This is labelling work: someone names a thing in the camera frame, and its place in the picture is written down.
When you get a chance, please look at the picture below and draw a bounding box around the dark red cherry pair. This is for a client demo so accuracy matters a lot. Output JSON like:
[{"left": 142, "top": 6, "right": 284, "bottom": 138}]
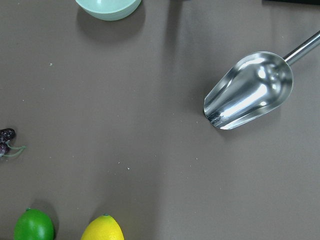
[{"left": 0, "top": 128, "right": 26, "bottom": 158}]

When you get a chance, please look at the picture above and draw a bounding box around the metal ice scoop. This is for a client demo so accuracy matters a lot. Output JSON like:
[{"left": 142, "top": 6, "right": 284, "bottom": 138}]
[{"left": 203, "top": 32, "right": 320, "bottom": 130}]

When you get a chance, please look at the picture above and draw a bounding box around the yellow lemon near scoop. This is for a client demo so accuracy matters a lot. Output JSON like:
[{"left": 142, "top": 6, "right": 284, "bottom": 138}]
[{"left": 80, "top": 214, "right": 125, "bottom": 240}]

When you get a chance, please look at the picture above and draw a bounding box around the mint green bowl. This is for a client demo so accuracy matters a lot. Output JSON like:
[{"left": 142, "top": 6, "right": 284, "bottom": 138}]
[{"left": 75, "top": 0, "right": 142, "bottom": 21}]

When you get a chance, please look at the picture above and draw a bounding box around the black framed tray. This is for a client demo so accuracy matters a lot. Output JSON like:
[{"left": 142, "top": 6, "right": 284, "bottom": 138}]
[{"left": 269, "top": 0, "right": 320, "bottom": 5}]

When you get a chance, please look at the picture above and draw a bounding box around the green lime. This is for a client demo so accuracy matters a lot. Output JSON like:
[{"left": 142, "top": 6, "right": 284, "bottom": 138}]
[{"left": 13, "top": 208, "right": 55, "bottom": 240}]

